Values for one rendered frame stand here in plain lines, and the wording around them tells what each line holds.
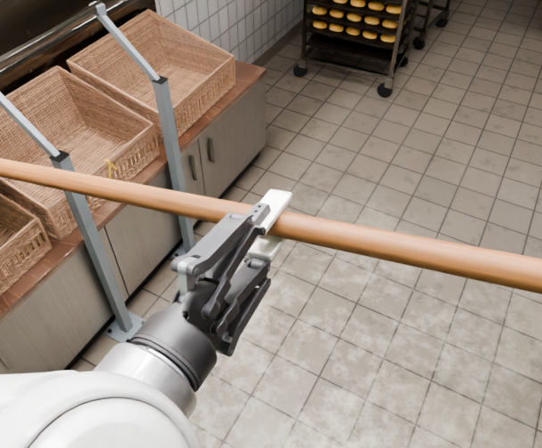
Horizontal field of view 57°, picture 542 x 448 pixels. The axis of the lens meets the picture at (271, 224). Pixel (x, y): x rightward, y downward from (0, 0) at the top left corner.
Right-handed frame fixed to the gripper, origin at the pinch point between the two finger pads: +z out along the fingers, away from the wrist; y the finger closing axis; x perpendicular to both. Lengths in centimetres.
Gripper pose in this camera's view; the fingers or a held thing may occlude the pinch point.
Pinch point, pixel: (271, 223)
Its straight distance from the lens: 56.4
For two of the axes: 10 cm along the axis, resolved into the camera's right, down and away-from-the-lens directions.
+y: 2.1, 7.5, 6.2
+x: 8.5, 1.8, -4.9
